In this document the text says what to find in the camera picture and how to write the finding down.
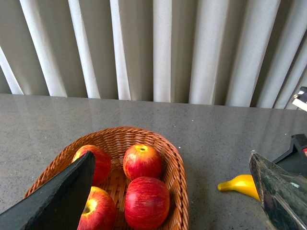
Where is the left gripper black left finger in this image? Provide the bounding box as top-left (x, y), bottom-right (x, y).
top-left (0, 151), bottom-right (95, 230)

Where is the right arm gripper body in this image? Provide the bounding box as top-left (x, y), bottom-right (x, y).
top-left (272, 86), bottom-right (307, 179)

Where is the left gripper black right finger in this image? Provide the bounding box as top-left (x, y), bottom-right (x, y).
top-left (249, 150), bottom-right (307, 230)

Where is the yellow banana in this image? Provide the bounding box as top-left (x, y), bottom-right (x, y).
top-left (217, 174), bottom-right (260, 201)

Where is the red apple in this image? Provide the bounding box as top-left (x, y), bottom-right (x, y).
top-left (123, 144), bottom-right (163, 181)
top-left (124, 177), bottom-right (170, 230)

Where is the near basket apple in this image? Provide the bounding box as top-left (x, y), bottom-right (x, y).
top-left (77, 186), bottom-right (116, 230)

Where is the basket apple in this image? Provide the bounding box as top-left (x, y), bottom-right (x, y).
top-left (77, 186), bottom-right (116, 230)
top-left (71, 145), bottom-right (111, 187)

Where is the far left basket apple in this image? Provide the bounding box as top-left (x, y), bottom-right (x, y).
top-left (71, 145), bottom-right (111, 187)

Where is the left brown wicker basket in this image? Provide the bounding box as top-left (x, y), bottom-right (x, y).
top-left (24, 126), bottom-right (189, 230)

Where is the white pleated curtain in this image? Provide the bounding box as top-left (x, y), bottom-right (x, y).
top-left (0, 0), bottom-right (307, 109)

